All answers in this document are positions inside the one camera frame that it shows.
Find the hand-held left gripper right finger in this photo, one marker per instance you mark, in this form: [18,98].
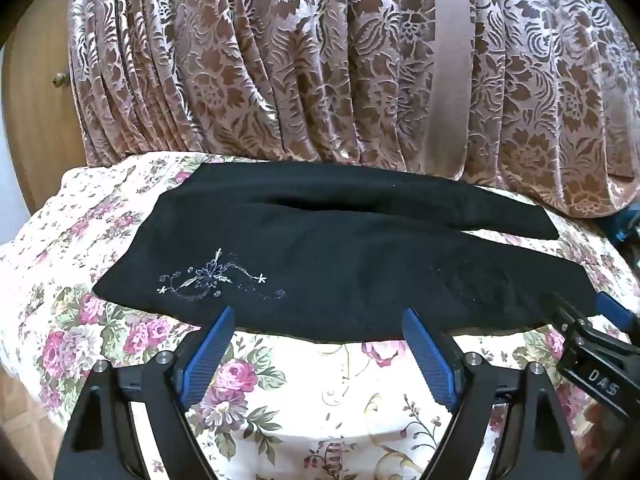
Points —
[430,355]

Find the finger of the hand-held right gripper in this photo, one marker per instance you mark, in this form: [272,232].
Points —
[616,310]
[592,377]

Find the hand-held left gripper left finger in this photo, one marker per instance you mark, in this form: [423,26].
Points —
[210,355]

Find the black pants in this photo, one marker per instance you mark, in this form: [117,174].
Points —
[325,270]

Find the dark blue object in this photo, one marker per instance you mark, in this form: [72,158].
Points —
[625,232]

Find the floral bed blanket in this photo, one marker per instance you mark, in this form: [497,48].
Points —
[300,410]

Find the wooden cabinet door with knob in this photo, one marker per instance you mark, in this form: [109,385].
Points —
[40,135]

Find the plain brown curtain band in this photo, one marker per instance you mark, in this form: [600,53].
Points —
[452,60]

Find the brown floral patterned curtain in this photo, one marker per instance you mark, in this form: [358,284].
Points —
[250,60]

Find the round metal wardrobe knob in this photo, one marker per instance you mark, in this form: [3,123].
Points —
[60,79]

